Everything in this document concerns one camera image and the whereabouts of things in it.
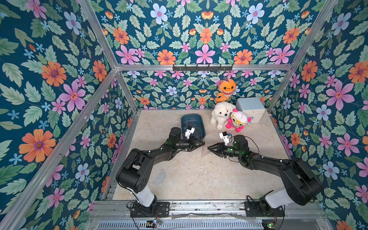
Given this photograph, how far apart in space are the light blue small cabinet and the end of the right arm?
33cm

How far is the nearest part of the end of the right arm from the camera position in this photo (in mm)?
747

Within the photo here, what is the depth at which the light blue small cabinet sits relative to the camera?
3.38 feet
